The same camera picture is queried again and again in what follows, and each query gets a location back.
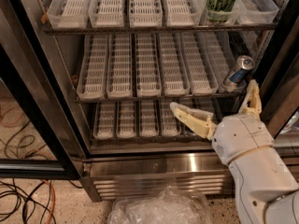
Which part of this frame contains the black cable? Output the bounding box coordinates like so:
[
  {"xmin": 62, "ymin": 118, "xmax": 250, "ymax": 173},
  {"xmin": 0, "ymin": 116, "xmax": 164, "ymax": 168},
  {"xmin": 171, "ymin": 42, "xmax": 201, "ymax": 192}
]
[{"xmin": 0, "ymin": 178, "xmax": 57, "ymax": 224}]

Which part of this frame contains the green drink can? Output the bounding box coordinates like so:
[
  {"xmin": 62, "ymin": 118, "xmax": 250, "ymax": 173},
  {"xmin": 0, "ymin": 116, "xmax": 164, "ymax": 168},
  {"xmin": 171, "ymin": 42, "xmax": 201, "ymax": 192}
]
[{"xmin": 206, "ymin": 0, "xmax": 235, "ymax": 23}]

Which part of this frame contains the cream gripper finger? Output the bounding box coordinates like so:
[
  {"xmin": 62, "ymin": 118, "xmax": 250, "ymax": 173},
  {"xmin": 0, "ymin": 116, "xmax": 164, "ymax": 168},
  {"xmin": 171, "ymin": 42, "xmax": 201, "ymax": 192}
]
[
  {"xmin": 238, "ymin": 79, "xmax": 262, "ymax": 119},
  {"xmin": 170, "ymin": 102, "xmax": 217, "ymax": 139}
]

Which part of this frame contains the open glass fridge door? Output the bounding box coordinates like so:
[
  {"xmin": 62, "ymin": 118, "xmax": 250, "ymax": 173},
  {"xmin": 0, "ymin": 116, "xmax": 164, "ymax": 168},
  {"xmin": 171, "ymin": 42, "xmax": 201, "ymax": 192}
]
[{"xmin": 0, "ymin": 0, "xmax": 89, "ymax": 179}]

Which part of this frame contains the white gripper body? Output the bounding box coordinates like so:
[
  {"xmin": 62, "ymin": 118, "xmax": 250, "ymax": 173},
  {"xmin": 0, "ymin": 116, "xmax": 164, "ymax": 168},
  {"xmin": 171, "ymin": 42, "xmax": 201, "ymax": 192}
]
[{"xmin": 212, "ymin": 114, "xmax": 274, "ymax": 165}]

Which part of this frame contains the top wire shelf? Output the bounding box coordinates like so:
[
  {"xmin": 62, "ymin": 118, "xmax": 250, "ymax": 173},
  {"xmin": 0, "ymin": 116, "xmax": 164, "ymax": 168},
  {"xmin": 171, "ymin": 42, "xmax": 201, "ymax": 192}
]
[{"xmin": 43, "ymin": 23, "xmax": 277, "ymax": 35}]

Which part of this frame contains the wire shelf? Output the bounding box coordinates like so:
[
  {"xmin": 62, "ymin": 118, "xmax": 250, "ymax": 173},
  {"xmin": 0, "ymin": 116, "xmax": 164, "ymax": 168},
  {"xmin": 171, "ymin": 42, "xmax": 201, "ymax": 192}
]
[
  {"xmin": 75, "ymin": 92, "xmax": 245, "ymax": 104},
  {"xmin": 43, "ymin": 23, "xmax": 277, "ymax": 35},
  {"xmin": 90, "ymin": 135, "xmax": 209, "ymax": 143}
]

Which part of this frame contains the middle wire shelf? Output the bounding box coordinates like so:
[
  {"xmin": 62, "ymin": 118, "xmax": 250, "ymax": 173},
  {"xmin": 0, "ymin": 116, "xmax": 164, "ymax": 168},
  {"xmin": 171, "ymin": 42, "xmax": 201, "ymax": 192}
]
[{"xmin": 75, "ymin": 92, "xmax": 245, "ymax": 104}]

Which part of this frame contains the right glass fridge door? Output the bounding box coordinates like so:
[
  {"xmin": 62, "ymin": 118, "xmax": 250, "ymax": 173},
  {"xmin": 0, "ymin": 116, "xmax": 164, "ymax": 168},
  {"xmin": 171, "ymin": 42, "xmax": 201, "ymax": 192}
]
[{"xmin": 261, "ymin": 20, "xmax": 299, "ymax": 161}]

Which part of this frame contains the bottom wire shelf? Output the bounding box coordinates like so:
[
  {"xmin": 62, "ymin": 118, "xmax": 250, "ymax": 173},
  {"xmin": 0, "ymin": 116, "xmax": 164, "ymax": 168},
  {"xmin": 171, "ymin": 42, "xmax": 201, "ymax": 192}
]
[{"xmin": 90, "ymin": 135, "xmax": 209, "ymax": 143}]

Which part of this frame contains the blue silver can middle shelf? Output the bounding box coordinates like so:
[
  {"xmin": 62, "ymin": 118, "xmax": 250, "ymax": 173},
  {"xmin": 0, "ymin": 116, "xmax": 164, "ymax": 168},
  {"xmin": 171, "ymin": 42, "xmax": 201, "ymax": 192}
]
[{"xmin": 223, "ymin": 55, "xmax": 254, "ymax": 88}]

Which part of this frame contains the orange cable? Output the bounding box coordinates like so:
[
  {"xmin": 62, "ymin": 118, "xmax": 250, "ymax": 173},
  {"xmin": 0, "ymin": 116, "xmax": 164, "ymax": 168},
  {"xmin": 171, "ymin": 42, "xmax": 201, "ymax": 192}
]
[{"xmin": 40, "ymin": 179, "xmax": 57, "ymax": 224}]

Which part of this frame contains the stainless steel fridge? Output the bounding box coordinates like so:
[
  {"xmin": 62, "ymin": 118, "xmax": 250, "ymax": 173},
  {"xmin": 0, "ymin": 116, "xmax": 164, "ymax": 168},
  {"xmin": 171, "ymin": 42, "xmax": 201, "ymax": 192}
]
[{"xmin": 12, "ymin": 0, "xmax": 299, "ymax": 203}]

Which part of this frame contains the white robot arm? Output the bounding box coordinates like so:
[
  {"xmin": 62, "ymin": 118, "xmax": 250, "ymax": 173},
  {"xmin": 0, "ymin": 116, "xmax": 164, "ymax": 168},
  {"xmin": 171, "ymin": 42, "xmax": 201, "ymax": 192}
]
[{"xmin": 170, "ymin": 79, "xmax": 299, "ymax": 224}]

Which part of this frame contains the clear plastic bag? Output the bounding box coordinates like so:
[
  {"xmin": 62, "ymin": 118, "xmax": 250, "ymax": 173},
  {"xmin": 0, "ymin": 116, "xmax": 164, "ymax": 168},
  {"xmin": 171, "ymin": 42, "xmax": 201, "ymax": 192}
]
[{"xmin": 107, "ymin": 186, "xmax": 213, "ymax": 224}]

